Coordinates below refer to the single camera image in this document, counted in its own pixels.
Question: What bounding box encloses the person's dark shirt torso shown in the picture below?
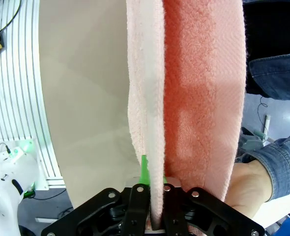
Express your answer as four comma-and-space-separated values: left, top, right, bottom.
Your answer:
242, 0, 290, 96

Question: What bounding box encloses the white tube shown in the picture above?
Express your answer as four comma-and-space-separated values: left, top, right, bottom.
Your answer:
262, 114, 271, 141

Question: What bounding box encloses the thin black looped cable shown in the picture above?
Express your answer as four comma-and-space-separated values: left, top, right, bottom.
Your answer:
257, 95, 269, 125

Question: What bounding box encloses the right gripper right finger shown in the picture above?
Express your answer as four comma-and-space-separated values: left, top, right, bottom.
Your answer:
162, 174, 266, 236

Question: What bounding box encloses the black emergency stop cable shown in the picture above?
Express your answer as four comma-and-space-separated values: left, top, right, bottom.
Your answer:
0, 0, 22, 33

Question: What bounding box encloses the white aluminium table frame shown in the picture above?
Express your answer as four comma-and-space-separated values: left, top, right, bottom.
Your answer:
0, 0, 65, 190

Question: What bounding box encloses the black floor cable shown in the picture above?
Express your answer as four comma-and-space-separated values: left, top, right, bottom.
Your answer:
33, 188, 67, 200

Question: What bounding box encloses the grey green floor device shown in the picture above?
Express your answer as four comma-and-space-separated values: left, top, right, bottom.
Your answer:
240, 127, 269, 151

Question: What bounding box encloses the person's bare hand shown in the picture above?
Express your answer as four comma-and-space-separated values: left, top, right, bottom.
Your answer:
225, 161, 273, 219

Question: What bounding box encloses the pink terry towel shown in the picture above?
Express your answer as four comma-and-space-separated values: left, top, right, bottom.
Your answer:
125, 0, 246, 231

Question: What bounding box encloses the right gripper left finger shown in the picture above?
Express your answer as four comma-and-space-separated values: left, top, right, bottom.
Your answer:
40, 154, 150, 236

